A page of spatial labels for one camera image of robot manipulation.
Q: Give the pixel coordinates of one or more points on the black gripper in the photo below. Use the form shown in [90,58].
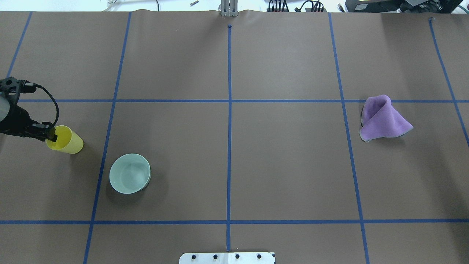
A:
[16,121]

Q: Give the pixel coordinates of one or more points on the yellow plastic cup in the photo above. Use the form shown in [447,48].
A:
[67,141]

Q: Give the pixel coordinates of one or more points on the purple cloth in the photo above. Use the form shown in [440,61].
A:
[379,119]

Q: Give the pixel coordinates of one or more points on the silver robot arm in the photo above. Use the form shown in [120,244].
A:
[4,110]

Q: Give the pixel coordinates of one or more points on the mint green bowl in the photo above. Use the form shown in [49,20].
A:
[130,173]

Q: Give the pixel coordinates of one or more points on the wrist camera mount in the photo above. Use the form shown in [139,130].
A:
[11,89]

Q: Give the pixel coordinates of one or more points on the aluminium frame post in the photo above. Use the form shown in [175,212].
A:
[229,8]

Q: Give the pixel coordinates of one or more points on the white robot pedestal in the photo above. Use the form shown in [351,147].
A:
[228,258]

